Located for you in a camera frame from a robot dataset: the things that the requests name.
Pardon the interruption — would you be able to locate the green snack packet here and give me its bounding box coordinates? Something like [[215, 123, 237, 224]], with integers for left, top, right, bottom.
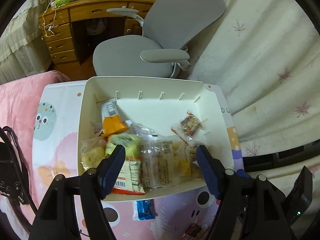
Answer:
[[105, 133, 141, 158]]

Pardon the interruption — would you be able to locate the blue snack packet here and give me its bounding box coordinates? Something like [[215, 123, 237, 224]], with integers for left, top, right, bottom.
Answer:
[[132, 199, 157, 222]]

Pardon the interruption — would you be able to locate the white plastic storage box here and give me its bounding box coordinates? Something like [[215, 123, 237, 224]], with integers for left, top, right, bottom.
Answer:
[[76, 76, 236, 203]]

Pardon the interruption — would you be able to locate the clear mixed nut packet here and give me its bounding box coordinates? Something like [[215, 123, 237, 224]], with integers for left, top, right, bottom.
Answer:
[[179, 111, 205, 137]]

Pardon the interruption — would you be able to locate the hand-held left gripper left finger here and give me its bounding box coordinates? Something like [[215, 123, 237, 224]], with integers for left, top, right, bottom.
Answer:
[[29, 145, 125, 240]]

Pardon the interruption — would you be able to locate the yellow puffed snack packet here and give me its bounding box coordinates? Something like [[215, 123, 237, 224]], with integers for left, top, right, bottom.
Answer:
[[174, 142, 192, 178]]

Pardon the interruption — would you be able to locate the white charger cable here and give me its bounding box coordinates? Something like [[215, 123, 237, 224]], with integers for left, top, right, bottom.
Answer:
[[39, 1, 60, 37]]

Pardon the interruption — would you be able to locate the cartoon printed tablecloth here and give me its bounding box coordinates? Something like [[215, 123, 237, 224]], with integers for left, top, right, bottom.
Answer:
[[32, 81, 243, 240]]

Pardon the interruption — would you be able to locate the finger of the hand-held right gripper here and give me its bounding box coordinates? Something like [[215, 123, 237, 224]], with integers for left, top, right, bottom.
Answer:
[[236, 169, 252, 181]]

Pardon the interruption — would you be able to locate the grey office chair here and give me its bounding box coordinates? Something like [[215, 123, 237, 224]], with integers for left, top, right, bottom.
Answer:
[[92, 0, 227, 78]]

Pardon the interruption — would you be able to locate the wooden desk with drawers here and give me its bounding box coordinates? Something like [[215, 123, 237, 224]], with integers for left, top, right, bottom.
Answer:
[[38, 0, 161, 66]]

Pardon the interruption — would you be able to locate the dark chocolate snack packet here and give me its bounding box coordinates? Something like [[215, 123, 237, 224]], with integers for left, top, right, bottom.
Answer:
[[183, 219, 208, 240]]

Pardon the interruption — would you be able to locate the clear rice cake packet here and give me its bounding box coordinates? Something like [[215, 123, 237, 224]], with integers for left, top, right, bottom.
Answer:
[[80, 138, 108, 170]]

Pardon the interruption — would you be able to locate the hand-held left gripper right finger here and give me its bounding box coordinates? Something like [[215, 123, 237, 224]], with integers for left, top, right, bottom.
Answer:
[[196, 144, 297, 240]]

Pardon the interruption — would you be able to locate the black shoulder bag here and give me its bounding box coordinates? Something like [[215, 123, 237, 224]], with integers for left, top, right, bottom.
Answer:
[[0, 126, 32, 206]]

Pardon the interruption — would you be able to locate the large clear bread packet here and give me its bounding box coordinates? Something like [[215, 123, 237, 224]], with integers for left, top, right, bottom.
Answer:
[[139, 139, 191, 190]]

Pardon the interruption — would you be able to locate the orange and white snack bar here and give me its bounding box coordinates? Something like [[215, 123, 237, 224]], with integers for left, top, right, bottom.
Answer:
[[96, 99, 130, 137]]

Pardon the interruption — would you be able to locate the grey waste bin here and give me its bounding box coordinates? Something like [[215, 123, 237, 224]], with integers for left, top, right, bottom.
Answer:
[[86, 17, 106, 36]]

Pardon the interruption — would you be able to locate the red green cracker packet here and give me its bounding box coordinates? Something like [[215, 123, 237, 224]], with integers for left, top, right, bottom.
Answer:
[[111, 157, 146, 196]]

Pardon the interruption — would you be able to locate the white lace cover cloth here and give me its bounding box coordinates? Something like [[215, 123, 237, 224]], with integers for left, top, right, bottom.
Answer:
[[0, 0, 55, 85]]

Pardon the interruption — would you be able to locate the dark window frame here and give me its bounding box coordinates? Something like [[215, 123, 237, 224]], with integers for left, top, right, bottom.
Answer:
[[242, 140, 320, 168]]

